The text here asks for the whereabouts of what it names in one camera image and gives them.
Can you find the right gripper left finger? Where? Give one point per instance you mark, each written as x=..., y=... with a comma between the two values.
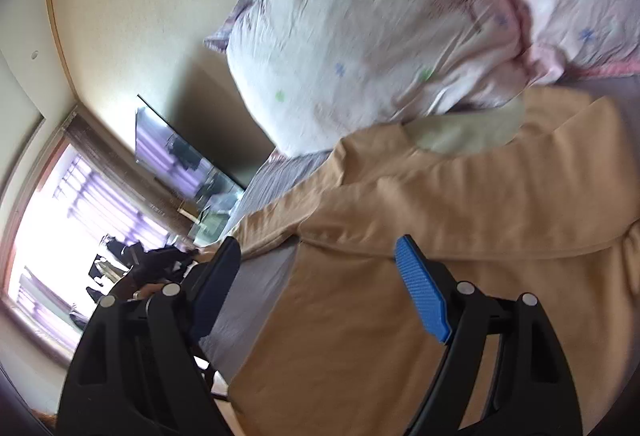
x=135, y=370

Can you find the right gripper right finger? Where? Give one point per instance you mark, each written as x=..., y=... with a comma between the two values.
x=531, y=391

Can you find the tan fleece garment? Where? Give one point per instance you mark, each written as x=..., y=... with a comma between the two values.
x=553, y=212

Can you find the bright window with curtain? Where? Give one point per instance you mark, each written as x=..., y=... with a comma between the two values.
x=57, y=263

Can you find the floral pillow with tree print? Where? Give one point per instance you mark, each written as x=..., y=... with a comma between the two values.
x=313, y=71

